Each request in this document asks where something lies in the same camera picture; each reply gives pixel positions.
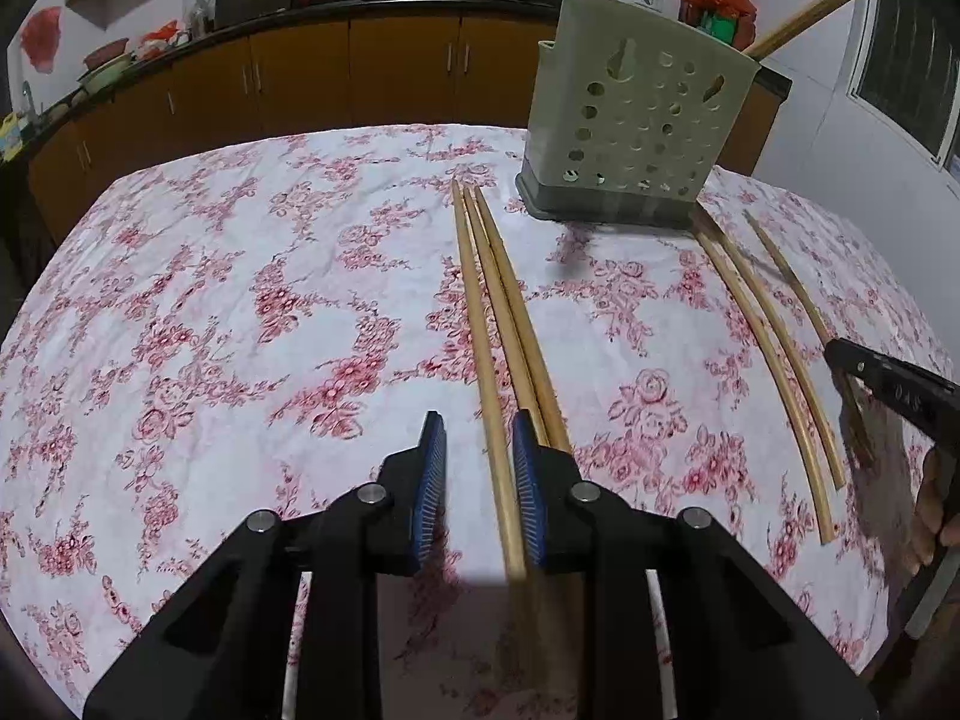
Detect wooden chopstick short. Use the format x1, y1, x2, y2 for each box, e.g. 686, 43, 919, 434
472, 187, 573, 454

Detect wooden chopstick pair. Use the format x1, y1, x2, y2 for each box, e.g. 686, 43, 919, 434
451, 181, 527, 585
466, 185, 550, 444

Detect wooden chopstick curved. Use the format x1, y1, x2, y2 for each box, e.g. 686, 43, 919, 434
693, 206, 848, 489

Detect brown lower kitchen cabinets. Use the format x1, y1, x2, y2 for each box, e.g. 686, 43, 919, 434
26, 7, 793, 242

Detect person's right hand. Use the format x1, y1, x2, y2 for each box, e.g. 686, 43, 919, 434
903, 447, 960, 575

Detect floral red white tablecloth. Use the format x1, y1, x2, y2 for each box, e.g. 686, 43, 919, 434
2, 125, 928, 718

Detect window with grille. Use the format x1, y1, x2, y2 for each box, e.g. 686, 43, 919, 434
851, 0, 958, 174

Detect green perforated utensil holder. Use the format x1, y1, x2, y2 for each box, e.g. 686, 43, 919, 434
516, 0, 758, 229

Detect red plastic bag bundle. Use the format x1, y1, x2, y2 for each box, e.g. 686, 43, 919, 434
679, 0, 757, 50

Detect green pot on counter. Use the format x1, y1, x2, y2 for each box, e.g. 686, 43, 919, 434
78, 37, 135, 94

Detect yellow dish soap bottle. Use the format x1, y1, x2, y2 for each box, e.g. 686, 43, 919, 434
0, 112, 23, 163

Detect red hanging bag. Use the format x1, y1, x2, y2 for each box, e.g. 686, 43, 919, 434
20, 7, 62, 75

